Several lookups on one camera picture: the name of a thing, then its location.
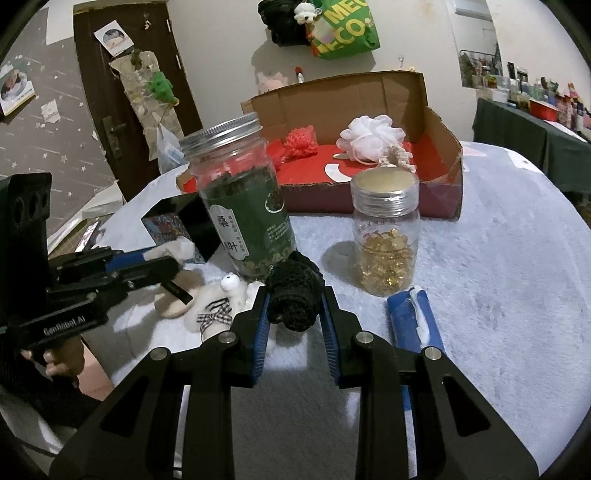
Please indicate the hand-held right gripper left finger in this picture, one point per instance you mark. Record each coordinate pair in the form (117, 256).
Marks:
(261, 332)

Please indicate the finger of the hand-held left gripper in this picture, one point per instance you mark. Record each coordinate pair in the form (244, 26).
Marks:
(147, 272)
(129, 261)

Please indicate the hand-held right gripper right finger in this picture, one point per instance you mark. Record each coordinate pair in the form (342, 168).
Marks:
(330, 332)

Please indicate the beige powder puff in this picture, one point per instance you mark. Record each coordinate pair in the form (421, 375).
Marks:
(173, 309)

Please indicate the white fluffy alpaca hair clip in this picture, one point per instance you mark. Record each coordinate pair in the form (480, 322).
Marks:
(210, 318)

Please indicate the black mesh scrunchie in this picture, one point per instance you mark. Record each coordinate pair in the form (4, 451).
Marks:
(295, 286)

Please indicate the blue tissue pack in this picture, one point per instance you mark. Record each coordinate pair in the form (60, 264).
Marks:
(406, 323)

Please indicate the cream crochet scrunchie cat charm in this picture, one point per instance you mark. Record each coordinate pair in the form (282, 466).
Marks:
(401, 161)

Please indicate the coral mesh bath loofah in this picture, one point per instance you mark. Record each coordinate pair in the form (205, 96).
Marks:
(300, 143)

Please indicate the white mesh bath loofah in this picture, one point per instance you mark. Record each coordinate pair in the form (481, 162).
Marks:
(369, 138)

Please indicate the cardboard box red lining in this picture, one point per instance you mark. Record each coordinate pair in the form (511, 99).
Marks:
(323, 101)

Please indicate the person's left forearm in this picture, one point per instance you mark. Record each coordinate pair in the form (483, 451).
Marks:
(37, 392)

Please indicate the person's left hand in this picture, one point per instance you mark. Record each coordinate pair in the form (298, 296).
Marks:
(60, 360)

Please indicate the small jar yellow capsules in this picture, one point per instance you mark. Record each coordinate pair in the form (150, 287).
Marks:
(385, 240)

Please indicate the large glass jar metal lid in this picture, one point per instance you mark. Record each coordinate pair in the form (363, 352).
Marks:
(244, 207)

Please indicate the clear plastic bag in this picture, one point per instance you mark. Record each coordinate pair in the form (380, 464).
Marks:
(168, 150)

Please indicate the dark brown door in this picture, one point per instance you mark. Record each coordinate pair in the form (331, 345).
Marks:
(92, 92)

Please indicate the green toy figure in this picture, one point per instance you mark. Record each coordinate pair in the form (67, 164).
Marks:
(161, 87)

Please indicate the photo card on door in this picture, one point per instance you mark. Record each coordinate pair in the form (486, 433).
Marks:
(114, 37)

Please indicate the pink plush toy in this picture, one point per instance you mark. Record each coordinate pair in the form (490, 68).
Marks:
(270, 83)

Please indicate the table with dark green cloth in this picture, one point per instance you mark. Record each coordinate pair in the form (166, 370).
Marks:
(517, 138)

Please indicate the black bag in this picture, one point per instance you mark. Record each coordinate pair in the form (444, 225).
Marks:
(279, 27)

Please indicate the green tote bag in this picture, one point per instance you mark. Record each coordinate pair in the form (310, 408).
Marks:
(346, 32)

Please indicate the red container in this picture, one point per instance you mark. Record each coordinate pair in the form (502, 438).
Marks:
(545, 110)

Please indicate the row of cosmetic bottles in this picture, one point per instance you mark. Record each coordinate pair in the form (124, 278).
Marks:
(531, 87)

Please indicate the hanging wall organizer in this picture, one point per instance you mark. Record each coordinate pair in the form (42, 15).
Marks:
(138, 97)

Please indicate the wall mirror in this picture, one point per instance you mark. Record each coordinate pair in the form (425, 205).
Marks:
(475, 46)

